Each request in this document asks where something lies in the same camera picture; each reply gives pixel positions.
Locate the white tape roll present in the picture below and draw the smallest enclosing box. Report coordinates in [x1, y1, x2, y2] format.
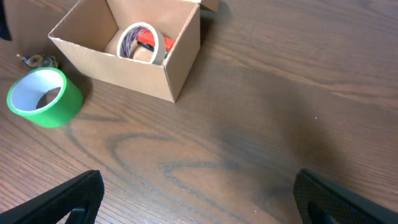
[116, 22, 166, 65]

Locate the red stapler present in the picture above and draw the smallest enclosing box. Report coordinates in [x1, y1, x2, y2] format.
[136, 30, 176, 53]

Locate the green tape roll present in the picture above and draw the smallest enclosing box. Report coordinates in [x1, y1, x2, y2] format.
[7, 67, 83, 128]

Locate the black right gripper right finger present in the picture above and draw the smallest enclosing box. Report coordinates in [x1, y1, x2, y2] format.
[293, 169, 397, 224]

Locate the brown cardboard box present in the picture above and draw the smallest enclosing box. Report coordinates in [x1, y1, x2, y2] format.
[49, 0, 219, 102]

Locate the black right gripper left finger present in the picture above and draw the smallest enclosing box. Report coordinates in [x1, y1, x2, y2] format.
[1, 170, 104, 224]

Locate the yellow black correction tape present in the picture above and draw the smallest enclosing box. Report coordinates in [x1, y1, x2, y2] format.
[17, 54, 58, 69]

